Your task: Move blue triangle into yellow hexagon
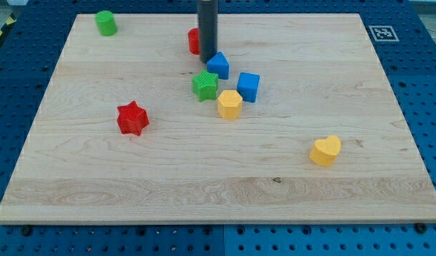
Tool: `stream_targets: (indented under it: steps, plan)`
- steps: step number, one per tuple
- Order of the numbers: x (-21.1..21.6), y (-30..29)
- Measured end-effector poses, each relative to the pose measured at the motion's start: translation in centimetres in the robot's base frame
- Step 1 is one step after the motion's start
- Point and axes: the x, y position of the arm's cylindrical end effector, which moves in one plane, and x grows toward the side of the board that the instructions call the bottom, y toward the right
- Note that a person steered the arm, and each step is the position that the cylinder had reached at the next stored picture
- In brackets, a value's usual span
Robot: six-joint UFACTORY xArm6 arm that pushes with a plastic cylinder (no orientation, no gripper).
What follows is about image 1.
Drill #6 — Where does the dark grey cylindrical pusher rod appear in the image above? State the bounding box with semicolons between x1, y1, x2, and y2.
197;0;218;63

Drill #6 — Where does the blue triangle block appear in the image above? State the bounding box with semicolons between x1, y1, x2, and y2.
206;52;230;80

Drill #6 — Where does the yellow hexagon block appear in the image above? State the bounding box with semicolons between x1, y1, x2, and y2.
218;90;243;119

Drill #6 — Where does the red cylinder block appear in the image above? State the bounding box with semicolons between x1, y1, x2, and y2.
187;28;200;55

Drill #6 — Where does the green star block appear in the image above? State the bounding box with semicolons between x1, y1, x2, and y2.
192;70;218;102

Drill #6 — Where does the blue cube block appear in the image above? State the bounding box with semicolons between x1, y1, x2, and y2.
237;73;260;103

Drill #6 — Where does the green cylinder block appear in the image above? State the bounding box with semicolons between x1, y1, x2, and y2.
95;10;117;36

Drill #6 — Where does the red star block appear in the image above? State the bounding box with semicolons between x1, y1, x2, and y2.
117;101;149;136

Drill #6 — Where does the light wooden board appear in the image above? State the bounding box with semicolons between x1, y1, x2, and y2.
0;14;436;225

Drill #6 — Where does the white fiducial marker tag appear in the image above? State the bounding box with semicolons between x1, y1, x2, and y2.
369;25;399;42

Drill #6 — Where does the yellow heart block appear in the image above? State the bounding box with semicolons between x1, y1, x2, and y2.
309;135;341;167

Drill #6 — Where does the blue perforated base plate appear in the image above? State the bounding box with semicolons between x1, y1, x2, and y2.
0;0;436;255

